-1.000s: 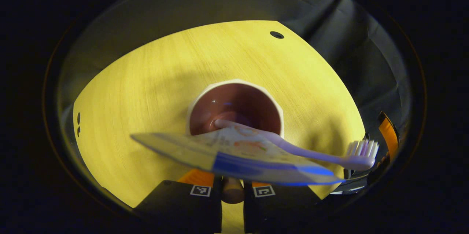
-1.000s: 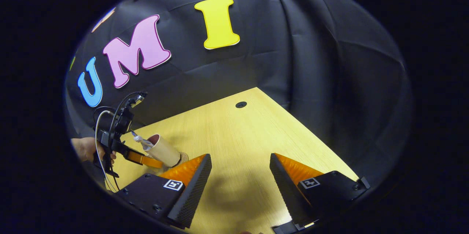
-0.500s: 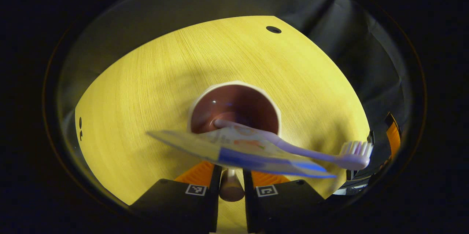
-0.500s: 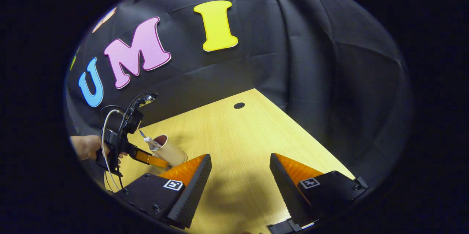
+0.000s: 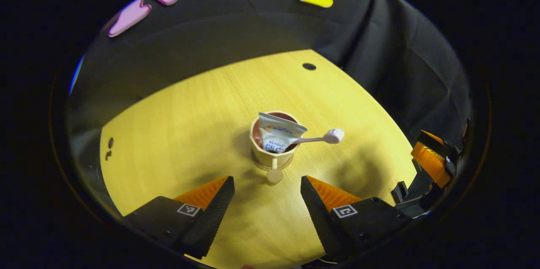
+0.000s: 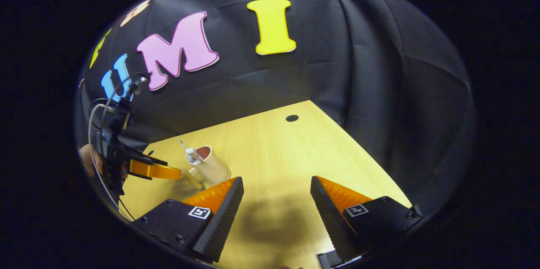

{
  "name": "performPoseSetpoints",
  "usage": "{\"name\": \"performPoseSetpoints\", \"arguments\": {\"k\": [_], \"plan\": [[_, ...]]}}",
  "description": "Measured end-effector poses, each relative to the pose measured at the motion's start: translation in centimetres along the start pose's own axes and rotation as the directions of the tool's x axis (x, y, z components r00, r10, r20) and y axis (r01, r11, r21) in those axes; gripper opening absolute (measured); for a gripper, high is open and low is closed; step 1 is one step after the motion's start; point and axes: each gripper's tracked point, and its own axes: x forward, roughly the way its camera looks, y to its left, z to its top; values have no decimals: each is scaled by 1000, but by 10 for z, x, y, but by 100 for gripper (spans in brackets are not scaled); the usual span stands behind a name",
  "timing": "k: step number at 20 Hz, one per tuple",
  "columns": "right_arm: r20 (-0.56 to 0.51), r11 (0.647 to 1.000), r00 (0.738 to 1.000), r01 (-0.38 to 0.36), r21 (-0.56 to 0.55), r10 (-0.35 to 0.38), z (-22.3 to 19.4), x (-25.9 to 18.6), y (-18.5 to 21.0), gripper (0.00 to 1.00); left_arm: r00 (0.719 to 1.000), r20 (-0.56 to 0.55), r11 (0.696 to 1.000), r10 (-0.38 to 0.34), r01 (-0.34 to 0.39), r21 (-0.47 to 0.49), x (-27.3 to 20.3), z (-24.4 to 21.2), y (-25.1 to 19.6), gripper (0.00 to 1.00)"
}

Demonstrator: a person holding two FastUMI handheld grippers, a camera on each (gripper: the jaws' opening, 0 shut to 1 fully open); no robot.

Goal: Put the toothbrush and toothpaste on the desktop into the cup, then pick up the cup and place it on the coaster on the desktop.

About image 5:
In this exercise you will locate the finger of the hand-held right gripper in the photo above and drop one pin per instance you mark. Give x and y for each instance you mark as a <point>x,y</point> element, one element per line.
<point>430,165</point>
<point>441,146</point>

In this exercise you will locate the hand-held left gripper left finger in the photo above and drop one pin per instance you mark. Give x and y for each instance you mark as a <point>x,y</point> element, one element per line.
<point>168,218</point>

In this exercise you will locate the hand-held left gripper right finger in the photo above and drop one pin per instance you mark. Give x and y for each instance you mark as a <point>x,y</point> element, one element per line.
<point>371,222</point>

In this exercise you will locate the white toothbrush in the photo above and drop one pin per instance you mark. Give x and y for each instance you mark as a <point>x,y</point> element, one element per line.
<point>333,135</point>

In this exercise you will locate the beige cup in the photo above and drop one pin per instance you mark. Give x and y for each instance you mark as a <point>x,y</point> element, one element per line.
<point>270,157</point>

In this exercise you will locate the white toothpaste tube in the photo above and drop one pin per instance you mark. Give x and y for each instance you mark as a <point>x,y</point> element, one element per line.
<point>280,132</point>

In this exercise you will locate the wooden desktop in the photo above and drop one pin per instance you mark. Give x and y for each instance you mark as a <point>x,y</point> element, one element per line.
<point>190,134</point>

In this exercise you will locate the black backdrop cloth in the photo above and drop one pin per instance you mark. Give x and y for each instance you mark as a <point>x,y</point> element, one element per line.
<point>379,49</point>

